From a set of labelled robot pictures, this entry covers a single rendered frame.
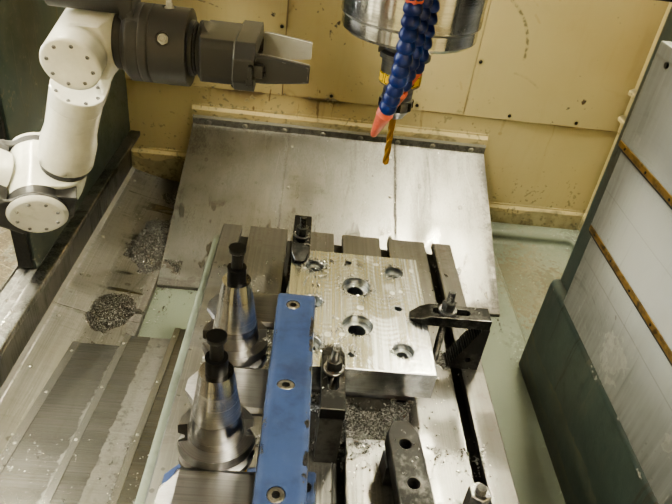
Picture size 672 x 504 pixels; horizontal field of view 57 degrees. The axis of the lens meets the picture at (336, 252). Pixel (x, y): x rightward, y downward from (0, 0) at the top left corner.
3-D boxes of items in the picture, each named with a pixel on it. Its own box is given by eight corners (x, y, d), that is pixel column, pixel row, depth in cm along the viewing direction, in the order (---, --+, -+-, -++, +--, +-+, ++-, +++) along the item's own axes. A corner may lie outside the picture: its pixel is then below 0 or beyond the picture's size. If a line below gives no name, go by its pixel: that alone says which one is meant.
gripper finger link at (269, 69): (308, 86, 70) (254, 80, 70) (310, 59, 69) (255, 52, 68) (307, 91, 69) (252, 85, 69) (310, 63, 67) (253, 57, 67)
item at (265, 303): (203, 325, 61) (203, 319, 61) (212, 292, 66) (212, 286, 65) (273, 331, 62) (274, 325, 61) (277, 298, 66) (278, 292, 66)
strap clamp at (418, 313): (400, 364, 104) (417, 295, 95) (398, 350, 106) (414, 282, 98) (476, 370, 104) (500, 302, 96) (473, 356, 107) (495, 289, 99)
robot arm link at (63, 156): (107, 137, 77) (86, 232, 90) (103, 83, 82) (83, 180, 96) (12, 124, 72) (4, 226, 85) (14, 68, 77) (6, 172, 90)
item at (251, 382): (180, 412, 52) (180, 406, 52) (192, 367, 57) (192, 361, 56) (262, 418, 53) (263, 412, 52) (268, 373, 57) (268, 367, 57)
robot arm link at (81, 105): (112, 38, 68) (94, 127, 77) (132, -1, 74) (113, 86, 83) (50, 14, 66) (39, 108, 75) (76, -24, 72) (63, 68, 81)
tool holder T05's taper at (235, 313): (259, 351, 57) (263, 295, 53) (210, 352, 56) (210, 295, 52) (257, 319, 60) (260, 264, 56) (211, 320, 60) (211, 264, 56)
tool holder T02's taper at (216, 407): (246, 450, 48) (249, 391, 44) (188, 455, 47) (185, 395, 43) (242, 405, 51) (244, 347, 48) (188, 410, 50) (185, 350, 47)
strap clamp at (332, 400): (312, 461, 86) (323, 388, 77) (315, 390, 97) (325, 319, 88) (336, 463, 86) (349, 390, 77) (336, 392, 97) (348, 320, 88)
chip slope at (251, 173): (139, 332, 142) (130, 240, 127) (194, 190, 197) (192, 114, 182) (514, 364, 148) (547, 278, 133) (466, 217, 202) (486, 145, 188)
